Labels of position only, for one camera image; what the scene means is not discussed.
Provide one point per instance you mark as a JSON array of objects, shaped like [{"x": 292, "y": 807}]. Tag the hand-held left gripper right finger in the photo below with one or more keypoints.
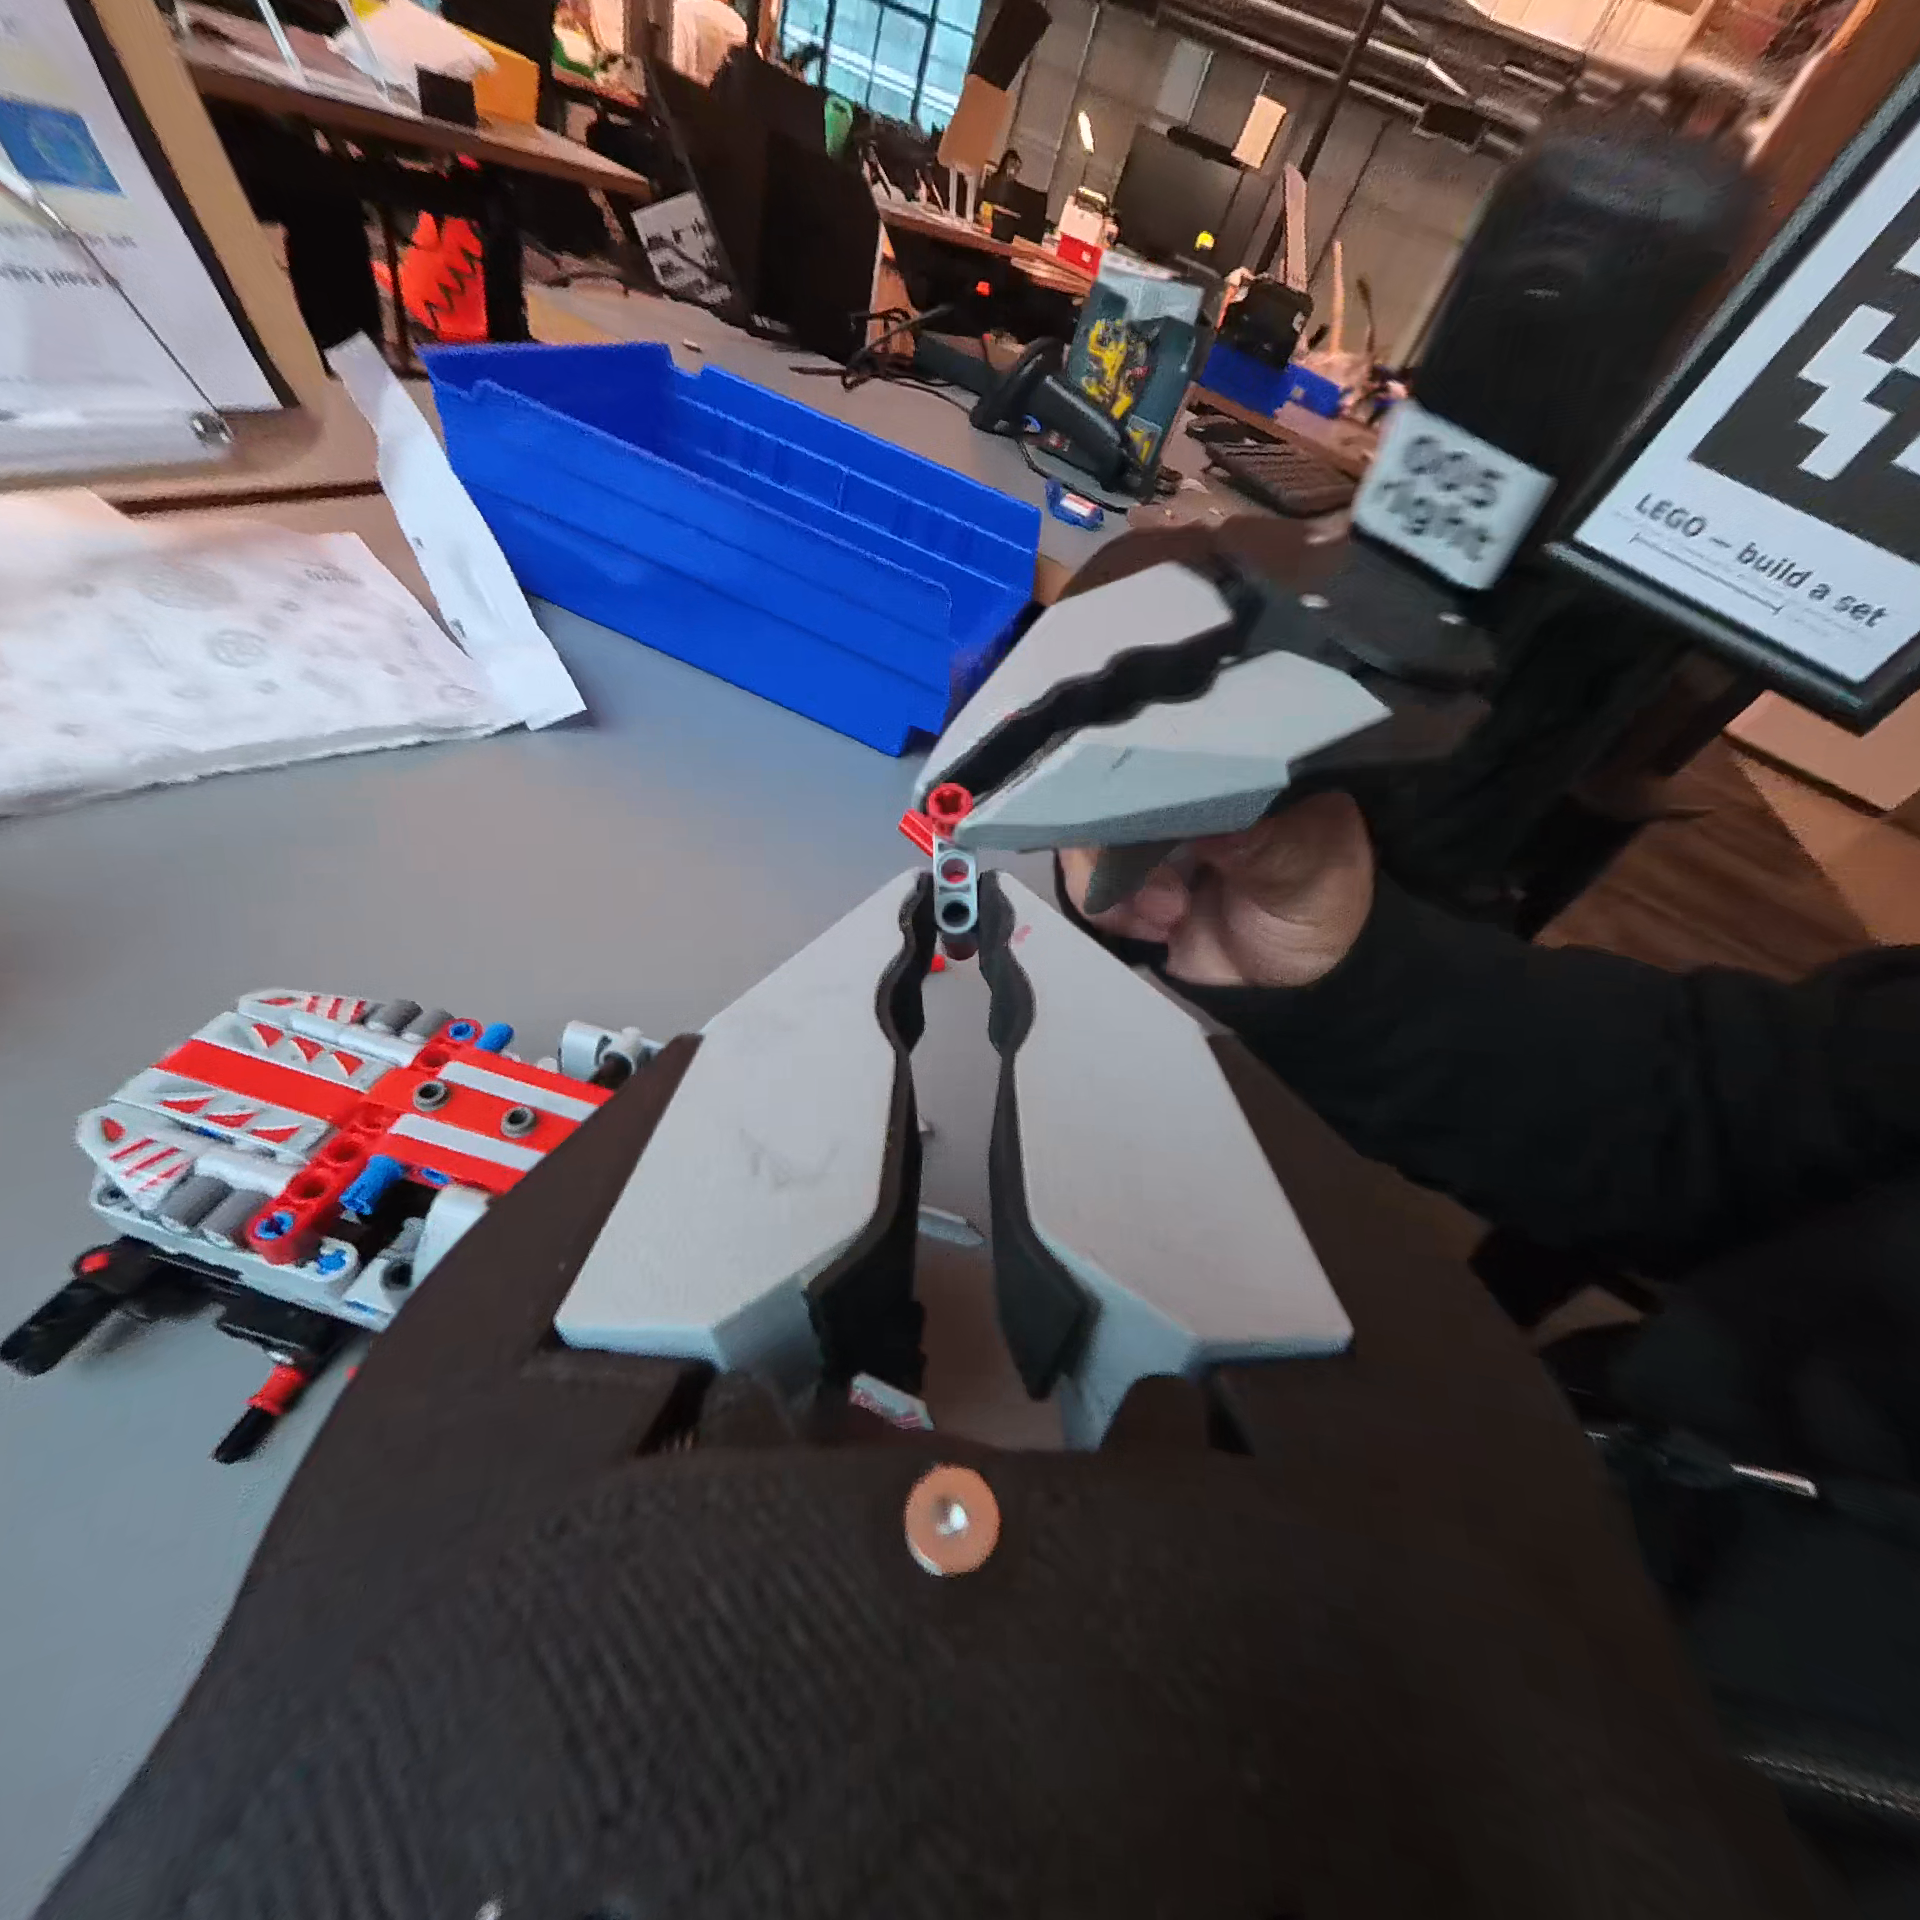
[{"x": 1169, "y": 1185}]

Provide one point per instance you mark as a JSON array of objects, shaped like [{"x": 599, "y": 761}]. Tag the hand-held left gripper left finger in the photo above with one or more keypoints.
[{"x": 750, "y": 1170}]

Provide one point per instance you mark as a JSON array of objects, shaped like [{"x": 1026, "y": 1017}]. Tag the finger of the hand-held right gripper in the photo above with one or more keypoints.
[
  {"x": 1186, "y": 765},
  {"x": 1123, "y": 632}
]

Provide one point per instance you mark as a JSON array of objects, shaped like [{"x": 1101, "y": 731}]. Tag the red and white lego piece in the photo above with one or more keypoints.
[{"x": 955, "y": 876}]

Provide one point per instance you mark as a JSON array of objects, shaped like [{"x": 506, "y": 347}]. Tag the person's right forearm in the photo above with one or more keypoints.
[{"x": 1575, "y": 1050}]

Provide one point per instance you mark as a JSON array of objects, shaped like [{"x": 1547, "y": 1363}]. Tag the lego set box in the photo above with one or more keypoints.
[{"x": 1138, "y": 359}]

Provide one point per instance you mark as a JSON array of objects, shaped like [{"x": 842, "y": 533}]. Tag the small red white lego piece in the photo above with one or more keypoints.
[{"x": 888, "y": 1402}]

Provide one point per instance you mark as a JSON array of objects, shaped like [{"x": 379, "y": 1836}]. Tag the red grey lego vehicle model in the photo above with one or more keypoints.
[{"x": 332, "y": 1140}]

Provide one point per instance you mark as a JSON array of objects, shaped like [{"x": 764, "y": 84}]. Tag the person's right hand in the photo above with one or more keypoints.
[{"x": 1274, "y": 900}]

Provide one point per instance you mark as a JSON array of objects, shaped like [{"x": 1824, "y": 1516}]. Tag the black keyboard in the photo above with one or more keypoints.
[{"x": 1283, "y": 472}]

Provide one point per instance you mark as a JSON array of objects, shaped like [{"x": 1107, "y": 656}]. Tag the black handheld scanner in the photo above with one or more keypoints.
[{"x": 1048, "y": 412}]

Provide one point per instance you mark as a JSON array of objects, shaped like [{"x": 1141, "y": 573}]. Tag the blue storage bins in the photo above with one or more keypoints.
[{"x": 1274, "y": 382}]

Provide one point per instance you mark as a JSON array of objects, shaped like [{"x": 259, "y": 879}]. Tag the black framed marker sign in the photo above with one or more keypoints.
[{"x": 1785, "y": 494}]

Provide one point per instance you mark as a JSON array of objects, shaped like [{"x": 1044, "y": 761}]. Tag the blue plastic bin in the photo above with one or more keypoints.
[{"x": 721, "y": 524}]

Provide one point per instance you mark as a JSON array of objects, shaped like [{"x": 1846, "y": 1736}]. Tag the black monitor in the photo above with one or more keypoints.
[{"x": 781, "y": 211}]

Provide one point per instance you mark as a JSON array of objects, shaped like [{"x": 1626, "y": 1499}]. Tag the black white printed card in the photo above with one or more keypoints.
[{"x": 685, "y": 251}]

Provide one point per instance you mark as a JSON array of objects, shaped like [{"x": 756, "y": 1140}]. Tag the large paned window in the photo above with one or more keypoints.
[{"x": 885, "y": 59}]

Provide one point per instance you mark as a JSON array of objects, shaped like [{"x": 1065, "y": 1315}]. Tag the narrow white paper bag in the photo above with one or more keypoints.
[{"x": 453, "y": 557}]

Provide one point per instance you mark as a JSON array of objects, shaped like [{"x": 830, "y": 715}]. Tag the yellow box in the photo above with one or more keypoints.
[{"x": 506, "y": 84}]

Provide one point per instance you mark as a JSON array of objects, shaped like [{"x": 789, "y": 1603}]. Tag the wooden table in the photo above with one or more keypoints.
[{"x": 453, "y": 141}]

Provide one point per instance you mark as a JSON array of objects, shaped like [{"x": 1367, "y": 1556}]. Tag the small black box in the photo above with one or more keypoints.
[{"x": 445, "y": 97}]

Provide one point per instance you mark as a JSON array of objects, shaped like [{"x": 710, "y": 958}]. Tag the clear acrylic stand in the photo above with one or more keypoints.
[{"x": 284, "y": 42}]

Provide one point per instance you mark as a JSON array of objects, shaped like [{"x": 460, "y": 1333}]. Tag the wooden stand with paper sheet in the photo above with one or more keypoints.
[{"x": 107, "y": 301}]

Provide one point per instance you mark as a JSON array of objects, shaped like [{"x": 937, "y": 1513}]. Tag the wooden post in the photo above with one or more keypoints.
[{"x": 1831, "y": 76}]

